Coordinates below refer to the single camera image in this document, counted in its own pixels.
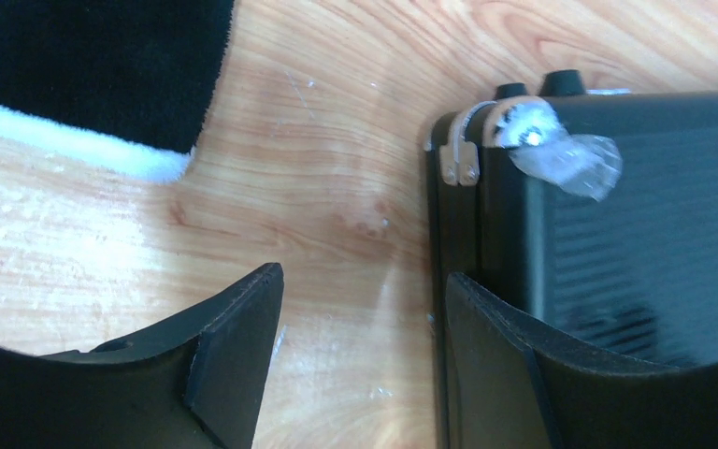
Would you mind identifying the black poker set case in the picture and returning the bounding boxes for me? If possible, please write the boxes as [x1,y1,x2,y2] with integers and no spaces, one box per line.
[424,70,718,448]

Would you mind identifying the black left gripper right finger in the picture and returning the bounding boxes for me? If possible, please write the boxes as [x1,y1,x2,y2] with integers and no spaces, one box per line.
[445,273,718,448]

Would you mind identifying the black white striped cloth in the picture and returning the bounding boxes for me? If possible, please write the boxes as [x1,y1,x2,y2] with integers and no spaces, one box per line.
[0,0,235,183]

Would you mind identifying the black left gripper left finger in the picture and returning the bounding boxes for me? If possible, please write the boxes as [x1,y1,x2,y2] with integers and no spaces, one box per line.
[0,263,284,448]

